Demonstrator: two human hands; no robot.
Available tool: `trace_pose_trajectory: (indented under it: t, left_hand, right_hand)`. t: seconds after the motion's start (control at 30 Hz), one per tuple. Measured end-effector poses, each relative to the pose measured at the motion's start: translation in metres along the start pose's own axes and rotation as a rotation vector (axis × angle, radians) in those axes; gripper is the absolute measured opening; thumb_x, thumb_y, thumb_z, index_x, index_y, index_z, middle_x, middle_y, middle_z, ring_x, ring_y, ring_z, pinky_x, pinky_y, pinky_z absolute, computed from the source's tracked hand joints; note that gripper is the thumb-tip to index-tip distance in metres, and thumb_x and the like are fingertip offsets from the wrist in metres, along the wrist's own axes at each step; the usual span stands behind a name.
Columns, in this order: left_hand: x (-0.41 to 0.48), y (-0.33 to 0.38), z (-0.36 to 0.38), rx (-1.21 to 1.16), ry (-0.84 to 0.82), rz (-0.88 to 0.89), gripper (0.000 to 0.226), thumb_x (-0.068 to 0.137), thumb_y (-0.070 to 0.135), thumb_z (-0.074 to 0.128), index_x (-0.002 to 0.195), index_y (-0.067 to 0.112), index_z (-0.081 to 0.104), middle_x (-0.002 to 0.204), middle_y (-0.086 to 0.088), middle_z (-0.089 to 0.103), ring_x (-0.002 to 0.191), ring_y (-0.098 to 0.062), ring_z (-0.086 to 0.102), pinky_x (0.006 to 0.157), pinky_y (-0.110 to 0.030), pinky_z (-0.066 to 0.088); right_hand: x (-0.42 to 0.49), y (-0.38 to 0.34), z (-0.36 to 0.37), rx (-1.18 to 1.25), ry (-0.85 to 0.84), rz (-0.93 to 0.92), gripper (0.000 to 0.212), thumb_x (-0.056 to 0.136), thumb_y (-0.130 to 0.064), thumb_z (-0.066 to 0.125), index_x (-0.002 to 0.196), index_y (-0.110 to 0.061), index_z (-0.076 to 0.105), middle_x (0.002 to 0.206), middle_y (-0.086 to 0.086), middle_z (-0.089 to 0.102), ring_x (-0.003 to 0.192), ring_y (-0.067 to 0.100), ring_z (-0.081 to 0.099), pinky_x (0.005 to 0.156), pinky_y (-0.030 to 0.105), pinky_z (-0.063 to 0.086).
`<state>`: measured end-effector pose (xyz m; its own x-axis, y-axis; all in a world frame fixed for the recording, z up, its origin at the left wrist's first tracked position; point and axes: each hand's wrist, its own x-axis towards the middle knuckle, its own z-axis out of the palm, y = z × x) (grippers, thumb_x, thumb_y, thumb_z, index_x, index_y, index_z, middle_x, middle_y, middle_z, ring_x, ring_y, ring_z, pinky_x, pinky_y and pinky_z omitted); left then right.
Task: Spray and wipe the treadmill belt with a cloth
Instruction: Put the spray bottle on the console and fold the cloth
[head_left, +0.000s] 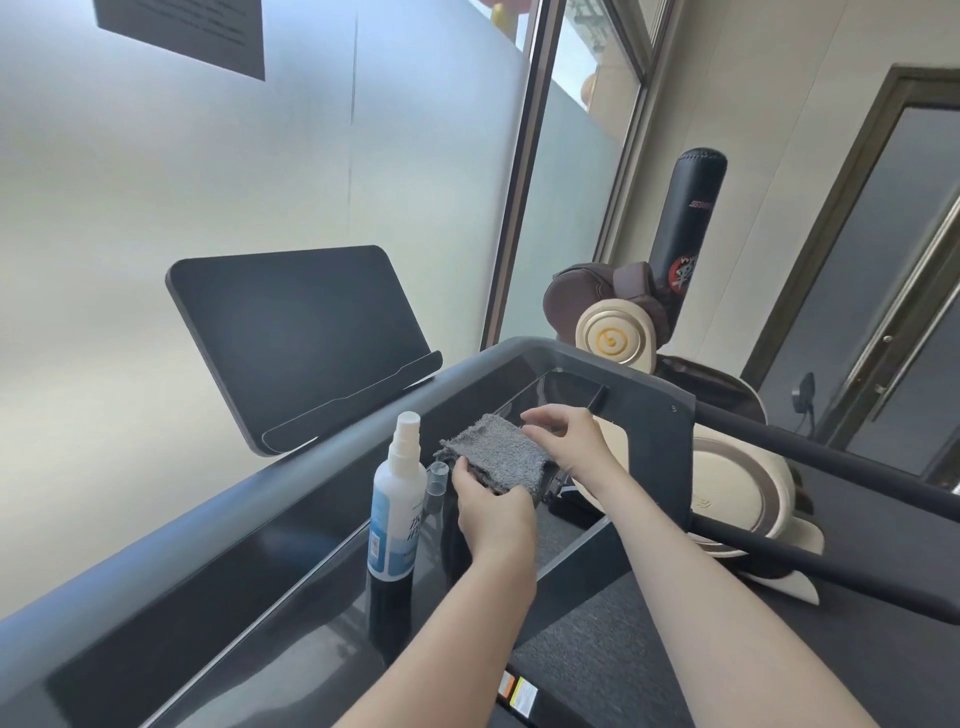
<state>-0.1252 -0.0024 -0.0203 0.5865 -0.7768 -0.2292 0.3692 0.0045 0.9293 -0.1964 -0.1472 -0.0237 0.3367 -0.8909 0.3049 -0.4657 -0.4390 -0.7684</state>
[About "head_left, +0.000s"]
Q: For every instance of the person's right hand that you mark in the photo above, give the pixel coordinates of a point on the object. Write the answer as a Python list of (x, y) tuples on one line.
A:
[(589, 450)]

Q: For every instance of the person's left hand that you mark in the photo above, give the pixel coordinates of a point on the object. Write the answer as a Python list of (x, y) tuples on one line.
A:
[(499, 525)]

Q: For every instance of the grey fluffy cloth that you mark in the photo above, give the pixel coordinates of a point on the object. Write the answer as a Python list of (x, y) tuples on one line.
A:
[(499, 454)]

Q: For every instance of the white blue spray bottle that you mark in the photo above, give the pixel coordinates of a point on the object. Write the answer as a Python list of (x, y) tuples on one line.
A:
[(396, 517)]

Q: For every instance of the dark grey treadmill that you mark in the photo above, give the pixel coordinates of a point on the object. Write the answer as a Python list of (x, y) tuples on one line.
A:
[(225, 540)]

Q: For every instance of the person's left forearm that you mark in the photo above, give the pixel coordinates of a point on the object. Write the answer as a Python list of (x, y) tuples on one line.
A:
[(450, 652)]

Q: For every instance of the person's right forearm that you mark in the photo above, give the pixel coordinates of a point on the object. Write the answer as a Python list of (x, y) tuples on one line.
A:
[(712, 622)]

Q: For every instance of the small clear bottle cap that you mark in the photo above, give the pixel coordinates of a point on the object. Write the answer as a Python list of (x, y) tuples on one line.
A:
[(436, 480)]

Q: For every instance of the beige brown massage chair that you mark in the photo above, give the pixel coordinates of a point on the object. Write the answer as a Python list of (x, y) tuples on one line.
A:
[(611, 341)]

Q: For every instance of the small black stand device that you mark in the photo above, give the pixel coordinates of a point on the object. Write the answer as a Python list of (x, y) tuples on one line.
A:
[(805, 394)]

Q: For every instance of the black punching bag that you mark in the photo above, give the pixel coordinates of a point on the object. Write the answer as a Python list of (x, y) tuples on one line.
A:
[(686, 217)]

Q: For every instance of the black console screen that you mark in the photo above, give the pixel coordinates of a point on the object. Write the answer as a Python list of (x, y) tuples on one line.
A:
[(300, 337)]

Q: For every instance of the dark glass double door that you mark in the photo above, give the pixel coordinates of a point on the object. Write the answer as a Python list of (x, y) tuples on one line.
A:
[(862, 300)]

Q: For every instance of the small orange lantern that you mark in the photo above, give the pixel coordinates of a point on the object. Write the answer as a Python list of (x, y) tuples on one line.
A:
[(589, 90)]

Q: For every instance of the large red lantern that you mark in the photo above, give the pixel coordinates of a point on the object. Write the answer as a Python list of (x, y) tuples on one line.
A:
[(504, 15)]

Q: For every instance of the grey instruction poster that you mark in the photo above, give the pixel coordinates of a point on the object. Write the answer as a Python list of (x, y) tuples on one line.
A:
[(195, 30)]

